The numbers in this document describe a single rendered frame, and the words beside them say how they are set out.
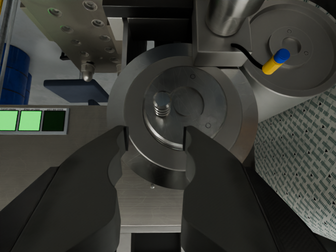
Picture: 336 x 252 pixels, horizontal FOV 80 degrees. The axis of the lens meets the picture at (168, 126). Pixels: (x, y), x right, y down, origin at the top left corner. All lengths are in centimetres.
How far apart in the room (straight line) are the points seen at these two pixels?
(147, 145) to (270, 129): 28
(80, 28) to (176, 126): 36
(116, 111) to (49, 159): 41
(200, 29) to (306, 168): 23
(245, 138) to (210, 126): 4
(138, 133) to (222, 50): 11
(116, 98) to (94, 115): 37
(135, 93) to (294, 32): 19
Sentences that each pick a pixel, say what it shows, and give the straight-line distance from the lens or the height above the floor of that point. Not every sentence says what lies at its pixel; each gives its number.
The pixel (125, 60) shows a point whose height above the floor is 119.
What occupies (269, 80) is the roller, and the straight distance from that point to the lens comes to 24.
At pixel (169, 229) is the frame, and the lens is 54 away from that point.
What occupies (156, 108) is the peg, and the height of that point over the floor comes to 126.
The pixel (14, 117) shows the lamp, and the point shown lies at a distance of 65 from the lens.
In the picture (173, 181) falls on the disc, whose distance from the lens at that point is 19.
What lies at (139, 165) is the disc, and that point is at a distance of 19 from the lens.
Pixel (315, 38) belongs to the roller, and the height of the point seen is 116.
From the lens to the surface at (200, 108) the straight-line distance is 18.
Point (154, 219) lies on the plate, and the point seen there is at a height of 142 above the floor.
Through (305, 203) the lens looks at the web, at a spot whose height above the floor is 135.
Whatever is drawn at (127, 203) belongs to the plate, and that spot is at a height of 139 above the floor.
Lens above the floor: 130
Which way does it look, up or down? 12 degrees down
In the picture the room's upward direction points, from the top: 180 degrees clockwise
